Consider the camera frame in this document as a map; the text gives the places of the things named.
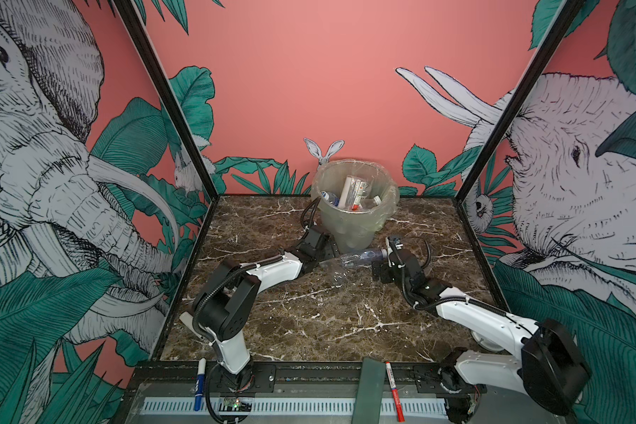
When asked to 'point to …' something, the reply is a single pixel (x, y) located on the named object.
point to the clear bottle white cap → (364, 260)
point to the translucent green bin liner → (330, 177)
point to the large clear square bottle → (354, 193)
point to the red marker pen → (392, 381)
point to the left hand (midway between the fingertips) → (330, 242)
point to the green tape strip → (367, 402)
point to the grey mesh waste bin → (352, 243)
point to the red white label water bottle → (367, 202)
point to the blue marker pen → (200, 385)
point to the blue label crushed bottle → (331, 197)
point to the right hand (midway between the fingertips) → (382, 256)
